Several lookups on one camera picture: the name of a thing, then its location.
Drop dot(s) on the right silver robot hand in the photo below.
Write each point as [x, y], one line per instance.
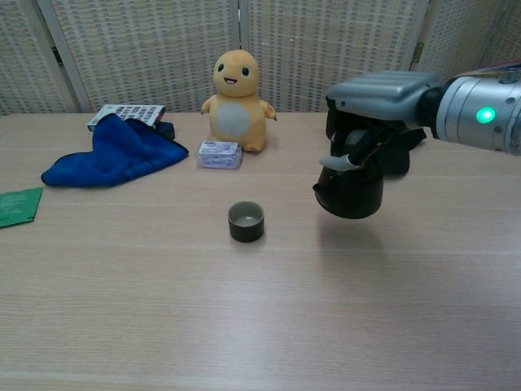
[382, 95]

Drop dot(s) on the small dark blue box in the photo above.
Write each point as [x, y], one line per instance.
[167, 130]

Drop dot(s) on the colour swatch card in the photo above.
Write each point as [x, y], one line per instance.
[134, 111]

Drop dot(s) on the woven folding screen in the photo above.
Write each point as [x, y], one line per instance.
[154, 53]

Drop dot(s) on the black baseball cap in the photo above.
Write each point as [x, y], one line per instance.
[399, 155]

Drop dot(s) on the black teapot with lid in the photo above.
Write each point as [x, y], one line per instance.
[354, 197]

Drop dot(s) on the blue microfibre cloth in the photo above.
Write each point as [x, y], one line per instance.
[118, 159]

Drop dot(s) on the small dark ceramic cup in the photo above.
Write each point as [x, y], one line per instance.
[246, 230]

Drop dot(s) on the yellow plush dinosaur toy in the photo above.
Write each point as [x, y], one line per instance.
[236, 118]

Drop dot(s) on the small clear plastic box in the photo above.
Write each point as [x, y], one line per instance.
[219, 155]

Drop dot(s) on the green foil packet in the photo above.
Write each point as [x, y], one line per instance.
[18, 205]

